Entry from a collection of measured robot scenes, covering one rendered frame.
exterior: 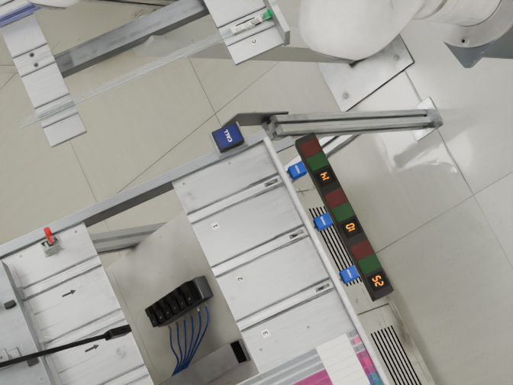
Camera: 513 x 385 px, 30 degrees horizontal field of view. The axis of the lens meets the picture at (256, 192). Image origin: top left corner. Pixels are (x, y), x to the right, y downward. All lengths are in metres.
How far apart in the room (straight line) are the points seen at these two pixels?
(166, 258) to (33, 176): 1.36
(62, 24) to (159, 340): 1.02
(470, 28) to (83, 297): 0.83
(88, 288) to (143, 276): 0.45
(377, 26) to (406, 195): 1.25
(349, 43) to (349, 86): 1.29
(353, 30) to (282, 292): 0.65
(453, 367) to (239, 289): 0.89
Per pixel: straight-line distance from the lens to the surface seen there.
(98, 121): 3.20
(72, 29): 2.85
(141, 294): 2.24
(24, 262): 1.82
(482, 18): 1.60
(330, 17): 1.27
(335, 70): 2.58
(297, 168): 1.81
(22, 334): 1.74
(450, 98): 2.43
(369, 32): 1.28
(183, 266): 2.13
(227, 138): 1.79
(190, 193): 1.81
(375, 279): 1.79
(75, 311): 1.79
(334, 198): 1.82
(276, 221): 1.79
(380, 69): 2.51
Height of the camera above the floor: 2.17
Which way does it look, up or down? 52 degrees down
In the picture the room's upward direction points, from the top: 98 degrees counter-clockwise
